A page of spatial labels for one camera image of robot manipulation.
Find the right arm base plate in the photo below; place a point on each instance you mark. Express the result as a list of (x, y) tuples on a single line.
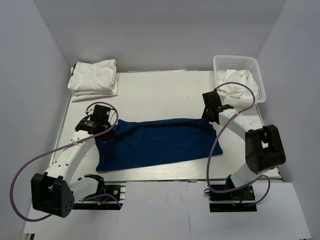
[(240, 201)]

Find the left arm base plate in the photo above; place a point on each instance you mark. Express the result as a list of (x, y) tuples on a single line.
[(111, 199)]

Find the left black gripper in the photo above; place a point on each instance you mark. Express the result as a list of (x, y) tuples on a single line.
[(111, 134)]

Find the crumpled white t shirt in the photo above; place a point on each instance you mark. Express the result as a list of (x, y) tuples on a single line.
[(235, 93)]

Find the white plastic basket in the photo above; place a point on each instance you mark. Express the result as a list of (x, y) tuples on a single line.
[(224, 62)]

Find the white t shirt stack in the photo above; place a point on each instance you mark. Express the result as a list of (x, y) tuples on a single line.
[(93, 80)]

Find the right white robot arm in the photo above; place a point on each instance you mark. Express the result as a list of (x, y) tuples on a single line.
[(263, 147)]

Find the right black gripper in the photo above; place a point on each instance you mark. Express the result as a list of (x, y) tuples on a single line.
[(205, 116)]

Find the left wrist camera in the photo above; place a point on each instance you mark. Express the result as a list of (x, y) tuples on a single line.
[(96, 122)]

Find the blue t shirt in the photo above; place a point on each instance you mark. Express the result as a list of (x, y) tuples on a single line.
[(152, 143)]

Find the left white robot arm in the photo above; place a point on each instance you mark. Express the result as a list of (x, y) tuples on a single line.
[(54, 192)]

